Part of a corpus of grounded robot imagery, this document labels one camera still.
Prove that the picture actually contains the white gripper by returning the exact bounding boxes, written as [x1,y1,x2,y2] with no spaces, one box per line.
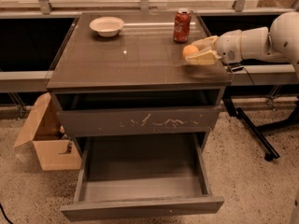
[184,30,242,65]

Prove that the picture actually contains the orange fruit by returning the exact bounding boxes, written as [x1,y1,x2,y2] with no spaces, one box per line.
[182,45,199,58]

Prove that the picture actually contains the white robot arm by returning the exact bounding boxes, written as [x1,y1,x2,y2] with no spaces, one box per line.
[183,12,299,74]

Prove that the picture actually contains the grey drawer cabinet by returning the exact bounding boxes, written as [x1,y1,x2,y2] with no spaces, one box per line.
[48,12,230,149]

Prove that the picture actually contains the scratched grey top drawer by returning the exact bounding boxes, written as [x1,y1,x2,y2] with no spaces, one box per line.
[57,106,219,137]

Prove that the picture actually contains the open grey middle drawer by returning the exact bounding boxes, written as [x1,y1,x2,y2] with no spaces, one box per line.
[61,133,224,221]

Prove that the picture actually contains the black plug on ledge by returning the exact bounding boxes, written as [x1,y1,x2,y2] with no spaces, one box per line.
[227,63,244,73]

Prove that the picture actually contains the red soda can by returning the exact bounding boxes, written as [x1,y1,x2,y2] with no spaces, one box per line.
[173,8,192,43]

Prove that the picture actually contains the white paper bowl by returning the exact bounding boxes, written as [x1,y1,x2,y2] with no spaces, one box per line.
[90,17,124,37]

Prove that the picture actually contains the black metal stand leg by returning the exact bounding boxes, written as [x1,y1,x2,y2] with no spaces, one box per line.
[222,91,279,161]

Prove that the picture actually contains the open cardboard box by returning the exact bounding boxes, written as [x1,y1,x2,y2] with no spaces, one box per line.
[14,92,81,171]

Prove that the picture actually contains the black cable on floor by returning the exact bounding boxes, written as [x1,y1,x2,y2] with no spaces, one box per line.
[0,202,15,224]

